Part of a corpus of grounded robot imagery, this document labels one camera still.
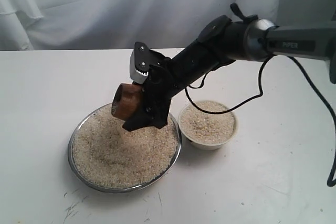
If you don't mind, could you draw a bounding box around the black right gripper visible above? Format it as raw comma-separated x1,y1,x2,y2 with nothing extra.
122,40,234,131

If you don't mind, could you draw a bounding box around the brown wooden cup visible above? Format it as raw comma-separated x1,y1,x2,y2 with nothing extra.
111,83,142,121

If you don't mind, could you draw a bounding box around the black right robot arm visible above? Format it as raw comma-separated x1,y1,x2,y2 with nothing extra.
112,16,335,131

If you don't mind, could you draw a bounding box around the round metal rice plate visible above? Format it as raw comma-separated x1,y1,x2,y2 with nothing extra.
67,104,182,193

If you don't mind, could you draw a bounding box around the white bowl of rice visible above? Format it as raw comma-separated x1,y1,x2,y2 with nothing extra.
178,104,238,151

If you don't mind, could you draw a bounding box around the white backdrop cloth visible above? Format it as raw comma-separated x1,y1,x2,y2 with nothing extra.
1,0,335,50

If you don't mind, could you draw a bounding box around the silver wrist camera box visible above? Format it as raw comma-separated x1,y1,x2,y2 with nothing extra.
129,41,159,84

